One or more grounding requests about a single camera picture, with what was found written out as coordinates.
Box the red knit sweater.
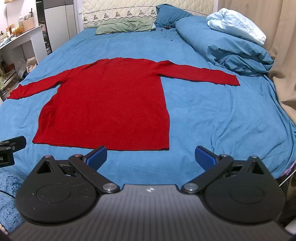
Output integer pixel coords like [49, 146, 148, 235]
[10, 58, 239, 151]

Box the blue fuzzy rug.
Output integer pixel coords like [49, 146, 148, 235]
[1, 172, 23, 233]

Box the beige bag on floor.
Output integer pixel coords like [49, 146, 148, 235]
[26, 56, 38, 73]

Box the blue rolled duvet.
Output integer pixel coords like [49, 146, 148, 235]
[176, 16, 274, 76]

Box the woven basket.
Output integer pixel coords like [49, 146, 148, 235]
[23, 17, 35, 32]

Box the white grey wardrobe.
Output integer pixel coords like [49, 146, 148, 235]
[36, 0, 77, 54]

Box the light blue blanket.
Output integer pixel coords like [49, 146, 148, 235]
[206, 8, 266, 46]

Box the green pillow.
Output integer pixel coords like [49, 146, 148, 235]
[95, 18, 156, 35]

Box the cream quilted headboard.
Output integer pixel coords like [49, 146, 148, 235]
[82, 0, 218, 29]

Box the dark blue pillow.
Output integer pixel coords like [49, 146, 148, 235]
[154, 4, 193, 28]

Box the beige curtain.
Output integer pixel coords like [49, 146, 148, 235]
[218, 0, 295, 122]

